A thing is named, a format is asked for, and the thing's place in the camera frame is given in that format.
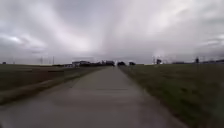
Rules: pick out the group of buildings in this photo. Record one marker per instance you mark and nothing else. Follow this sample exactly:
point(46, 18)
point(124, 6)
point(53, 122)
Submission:
point(87, 63)

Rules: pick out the dry grass verge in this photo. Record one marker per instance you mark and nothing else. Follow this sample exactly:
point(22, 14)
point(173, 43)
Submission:
point(40, 86)

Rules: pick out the grey concrete path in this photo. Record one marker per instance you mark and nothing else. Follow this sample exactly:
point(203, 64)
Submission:
point(100, 100)

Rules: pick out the brown bare field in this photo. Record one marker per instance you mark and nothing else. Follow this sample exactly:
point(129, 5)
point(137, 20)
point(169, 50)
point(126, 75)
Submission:
point(23, 75)

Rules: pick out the dark trees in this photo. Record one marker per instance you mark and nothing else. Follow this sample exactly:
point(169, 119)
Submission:
point(125, 63)

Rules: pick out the green grass field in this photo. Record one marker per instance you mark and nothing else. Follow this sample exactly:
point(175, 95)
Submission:
point(186, 86)

